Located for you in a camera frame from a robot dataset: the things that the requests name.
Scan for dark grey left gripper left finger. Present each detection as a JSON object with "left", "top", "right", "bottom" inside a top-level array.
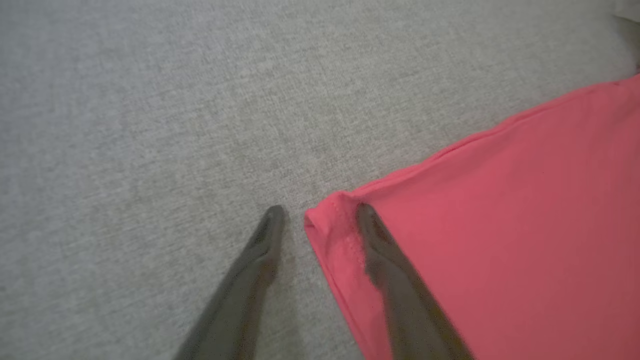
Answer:
[{"left": 172, "top": 204, "right": 287, "bottom": 360}]

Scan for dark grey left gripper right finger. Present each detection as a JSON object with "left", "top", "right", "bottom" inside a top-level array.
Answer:
[{"left": 356, "top": 203, "right": 473, "bottom": 360}]

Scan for red shorts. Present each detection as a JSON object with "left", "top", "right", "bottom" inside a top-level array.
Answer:
[{"left": 304, "top": 72, "right": 640, "bottom": 360}]

